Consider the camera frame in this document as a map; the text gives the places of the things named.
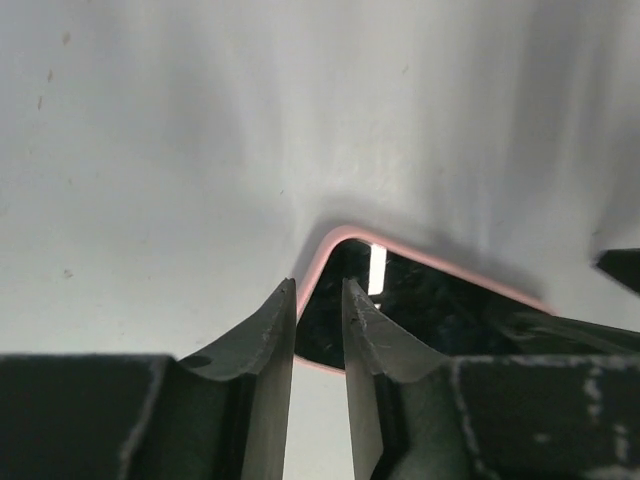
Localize pink phone case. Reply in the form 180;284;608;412
295;225;552;373

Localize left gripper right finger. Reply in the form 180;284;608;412
342;280;639;479

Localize black smartphone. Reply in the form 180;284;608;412
295;239;639;370

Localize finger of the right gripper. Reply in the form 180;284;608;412
595;248;640;295

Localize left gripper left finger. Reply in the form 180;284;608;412
1;279;296;479

